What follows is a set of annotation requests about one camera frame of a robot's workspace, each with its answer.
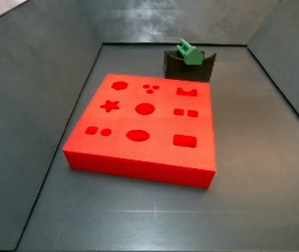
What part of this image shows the green three prong object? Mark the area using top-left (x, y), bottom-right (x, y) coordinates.
top-left (176, 38), bottom-right (202, 65)

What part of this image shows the black curved fixture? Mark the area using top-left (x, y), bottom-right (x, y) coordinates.
top-left (164, 50), bottom-right (216, 82)

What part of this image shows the red shape sorter block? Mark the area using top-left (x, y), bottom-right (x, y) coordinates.
top-left (62, 74), bottom-right (216, 188)

